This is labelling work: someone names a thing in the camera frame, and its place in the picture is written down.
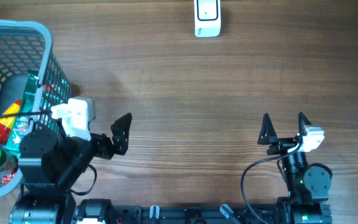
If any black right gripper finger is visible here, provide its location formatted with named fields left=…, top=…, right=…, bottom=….
left=298, top=112, right=311, bottom=135
left=257, top=113, right=277, bottom=145

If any green 3M gloves packet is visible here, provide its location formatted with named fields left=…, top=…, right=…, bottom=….
left=4, top=71, right=39, bottom=158

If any red yellow sauce bottle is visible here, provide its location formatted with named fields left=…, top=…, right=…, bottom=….
left=0, top=99, right=22, bottom=144

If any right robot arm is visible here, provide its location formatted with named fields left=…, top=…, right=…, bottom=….
left=257, top=113, right=333, bottom=223

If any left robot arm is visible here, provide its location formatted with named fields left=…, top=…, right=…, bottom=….
left=9, top=113, right=132, bottom=223

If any white barcode scanner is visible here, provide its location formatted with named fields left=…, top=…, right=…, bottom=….
left=193, top=0, right=221, bottom=38

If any grey plastic mesh basket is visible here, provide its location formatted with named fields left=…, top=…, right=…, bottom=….
left=0, top=19, right=73, bottom=200

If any black right camera cable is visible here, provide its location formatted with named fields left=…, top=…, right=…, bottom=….
left=240, top=135, right=304, bottom=224

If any black camera cable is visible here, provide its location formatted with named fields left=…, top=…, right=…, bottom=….
left=240, top=135, right=304, bottom=224
left=0, top=110, right=53, bottom=129

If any black left camera cable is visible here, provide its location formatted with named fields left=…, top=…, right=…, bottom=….
left=0, top=110, right=53, bottom=129

